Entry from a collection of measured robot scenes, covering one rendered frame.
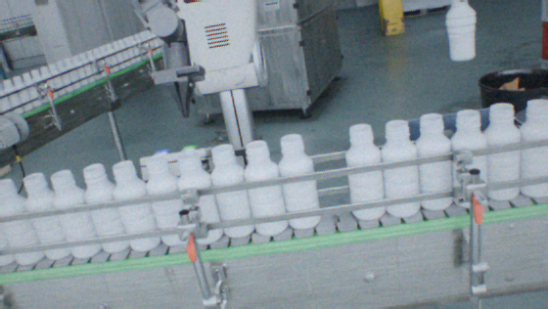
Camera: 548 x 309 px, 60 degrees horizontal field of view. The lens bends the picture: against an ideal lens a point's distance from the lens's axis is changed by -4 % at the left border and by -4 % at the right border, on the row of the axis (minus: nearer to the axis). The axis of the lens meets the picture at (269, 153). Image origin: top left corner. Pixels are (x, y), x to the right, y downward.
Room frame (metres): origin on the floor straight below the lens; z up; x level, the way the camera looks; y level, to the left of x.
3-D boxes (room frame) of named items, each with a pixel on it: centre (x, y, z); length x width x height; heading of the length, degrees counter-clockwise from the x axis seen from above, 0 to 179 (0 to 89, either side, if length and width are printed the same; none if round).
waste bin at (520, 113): (2.48, -1.44, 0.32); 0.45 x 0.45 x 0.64
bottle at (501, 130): (0.74, -0.39, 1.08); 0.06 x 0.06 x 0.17
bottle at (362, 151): (0.76, -0.16, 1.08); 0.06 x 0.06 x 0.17
